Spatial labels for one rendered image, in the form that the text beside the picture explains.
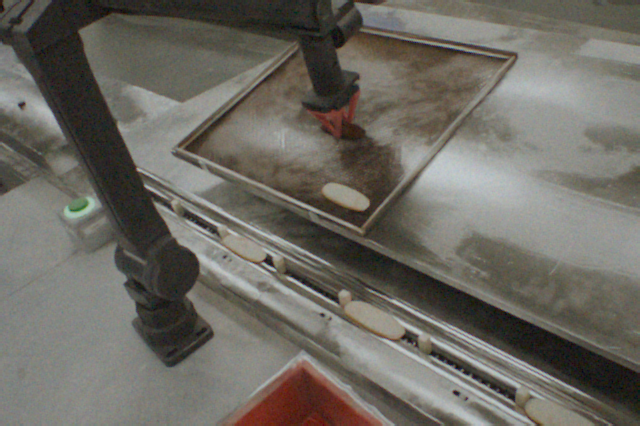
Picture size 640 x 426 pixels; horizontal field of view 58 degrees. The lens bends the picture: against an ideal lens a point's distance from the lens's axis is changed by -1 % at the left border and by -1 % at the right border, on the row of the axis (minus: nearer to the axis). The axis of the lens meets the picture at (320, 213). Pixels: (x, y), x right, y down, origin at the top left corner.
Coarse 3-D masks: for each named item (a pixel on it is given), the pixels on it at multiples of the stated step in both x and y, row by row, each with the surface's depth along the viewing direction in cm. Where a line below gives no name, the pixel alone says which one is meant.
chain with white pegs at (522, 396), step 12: (168, 204) 115; (180, 204) 111; (204, 228) 108; (276, 264) 94; (312, 288) 91; (336, 300) 89; (348, 300) 86; (408, 336) 81; (420, 336) 77; (420, 348) 78; (444, 360) 77; (468, 372) 75; (492, 384) 73; (504, 396) 72; (516, 396) 69; (528, 396) 69
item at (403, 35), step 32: (384, 32) 130; (448, 64) 116; (480, 64) 113; (512, 64) 111; (416, 96) 112; (480, 96) 105; (384, 128) 108; (448, 128) 103; (224, 160) 115; (288, 160) 109; (384, 160) 102; (384, 192) 97; (352, 224) 94
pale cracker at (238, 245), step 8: (224, 240) 101; (232, 240) 101; (240, 240) 100; (248, 240) 100; (232, 248) 99; (240, 248) 99; (248, 248) 98; (256, 248) 98; (240, 256) 98; (248, 256) 97; (256, 256) 97; (264, 256) 97
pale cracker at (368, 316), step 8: (352, 304) 85; (360, 304) 85; (368, 304) 84; (352, 312) 84; (360, 312) 83; (368, 312) 83; (376, 312) 83; (360, 320) 83; (368, 320) 82; (376, 320) 82; (384, 320) 81; (392, 320) 81; (368, 328) 82; (376, 328) 81; (384, 328) 81; (392, 328) 80; (400, 328) 80; (384, 336) 80; (392, 336) 80; (400, 336) 80
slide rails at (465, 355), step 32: (160, 192) 117; (192, 224) 107; (224, 224) 106; (288, 256) 96; (352, 288) 89; (352, 320) 84; (416, 352) 78; (448, 352) 77; (480, 384) 72; (512, 384) 72
